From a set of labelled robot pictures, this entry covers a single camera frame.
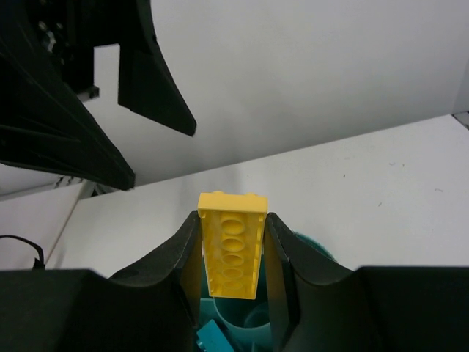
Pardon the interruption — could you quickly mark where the long yellow lego brick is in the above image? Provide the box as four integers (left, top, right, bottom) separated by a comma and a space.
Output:
197, 191, 268, 300

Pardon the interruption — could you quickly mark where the teal round divided container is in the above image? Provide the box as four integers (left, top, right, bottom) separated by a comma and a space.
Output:
197, 227, 338, 352

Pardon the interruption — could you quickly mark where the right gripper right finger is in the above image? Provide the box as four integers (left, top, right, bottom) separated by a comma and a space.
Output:
264, 213, 468, 351

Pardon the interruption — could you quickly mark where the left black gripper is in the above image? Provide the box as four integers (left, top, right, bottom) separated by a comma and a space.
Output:
1, 0, 196, 190

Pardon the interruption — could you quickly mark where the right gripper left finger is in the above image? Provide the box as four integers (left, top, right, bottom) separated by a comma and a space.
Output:
1, 212, 202, 351

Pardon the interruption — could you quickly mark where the blue lego brick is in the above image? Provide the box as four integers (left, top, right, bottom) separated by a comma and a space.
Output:
196, 320, 235, 352

